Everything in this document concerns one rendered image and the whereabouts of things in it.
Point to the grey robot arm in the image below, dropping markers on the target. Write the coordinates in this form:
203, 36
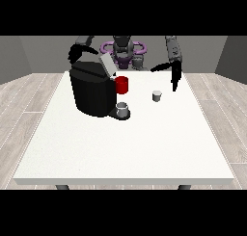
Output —
83, 39
173, 49

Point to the small grey cup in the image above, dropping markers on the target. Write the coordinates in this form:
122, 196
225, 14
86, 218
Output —
122, 109

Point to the red pod holder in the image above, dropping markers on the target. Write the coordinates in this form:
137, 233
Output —
121, 84

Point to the black coffee machine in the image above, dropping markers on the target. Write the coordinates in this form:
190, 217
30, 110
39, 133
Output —
93, 91

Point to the pale grey machine lid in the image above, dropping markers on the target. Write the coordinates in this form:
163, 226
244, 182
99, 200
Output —
108, 64

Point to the small grey coffee pod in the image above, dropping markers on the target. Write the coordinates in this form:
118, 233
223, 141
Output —
156, 96

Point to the dark table leg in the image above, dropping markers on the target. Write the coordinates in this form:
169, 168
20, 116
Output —
62, 187
184, 187

